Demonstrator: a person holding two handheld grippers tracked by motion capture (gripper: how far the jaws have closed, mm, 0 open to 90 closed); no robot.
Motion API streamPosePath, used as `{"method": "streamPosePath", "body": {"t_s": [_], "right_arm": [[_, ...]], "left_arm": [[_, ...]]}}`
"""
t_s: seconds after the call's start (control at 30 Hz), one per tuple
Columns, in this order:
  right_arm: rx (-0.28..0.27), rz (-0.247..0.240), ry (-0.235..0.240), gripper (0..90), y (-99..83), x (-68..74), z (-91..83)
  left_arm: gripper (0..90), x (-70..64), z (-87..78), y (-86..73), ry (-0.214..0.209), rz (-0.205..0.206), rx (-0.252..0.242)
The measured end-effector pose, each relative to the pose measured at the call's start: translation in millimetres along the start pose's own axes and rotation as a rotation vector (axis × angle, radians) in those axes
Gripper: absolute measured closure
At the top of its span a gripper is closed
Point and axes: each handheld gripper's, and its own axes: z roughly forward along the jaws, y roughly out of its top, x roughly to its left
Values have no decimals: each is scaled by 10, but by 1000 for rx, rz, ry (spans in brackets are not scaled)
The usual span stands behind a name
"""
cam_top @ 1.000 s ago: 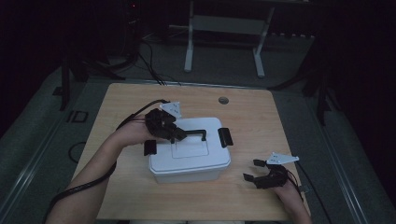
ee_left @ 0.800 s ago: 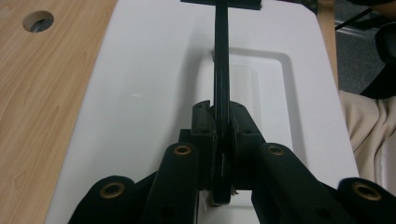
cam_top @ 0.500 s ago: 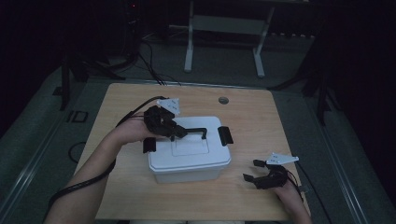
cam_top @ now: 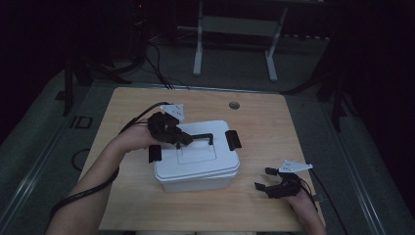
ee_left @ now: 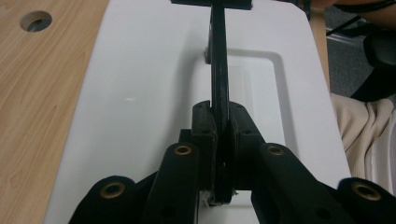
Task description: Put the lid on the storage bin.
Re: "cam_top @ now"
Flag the black floor cables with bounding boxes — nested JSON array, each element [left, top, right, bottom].
[[143, 40, 191, 91]]

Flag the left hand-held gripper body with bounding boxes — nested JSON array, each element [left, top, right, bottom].
[[147, 103, 186, 145]]

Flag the hand-held gripper cable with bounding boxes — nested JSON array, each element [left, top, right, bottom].
[[301, 167, 349, 235], [48, 101, 171, 226]]

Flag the white storage box black handle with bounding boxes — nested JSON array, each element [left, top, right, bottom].
[[148, 119, 243, 194]]

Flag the white metal stand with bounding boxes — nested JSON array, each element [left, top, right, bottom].
[[192, 0, 290, 83]]

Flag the black stand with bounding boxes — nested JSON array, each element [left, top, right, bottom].
[[55, 38, 145, 118], [280, 38, 360, 133]]

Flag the person's left hand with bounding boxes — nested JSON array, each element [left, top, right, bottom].
[[117, 122, 165, 155]]

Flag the dark device with red light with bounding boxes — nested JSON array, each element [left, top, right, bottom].
[[128, 0, 150, 30]]

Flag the right hand-held gripper cable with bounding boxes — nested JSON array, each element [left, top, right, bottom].
[[301, 167, 349, 235]]

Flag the person's right hand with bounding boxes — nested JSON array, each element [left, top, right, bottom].
[[286, 188, 320, 227]]

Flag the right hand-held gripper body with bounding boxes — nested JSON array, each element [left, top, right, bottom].
[[266, 159, 314, 200]]

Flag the left hand-held gripper cable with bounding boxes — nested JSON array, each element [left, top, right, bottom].
[[48, 101, 171, 226]]

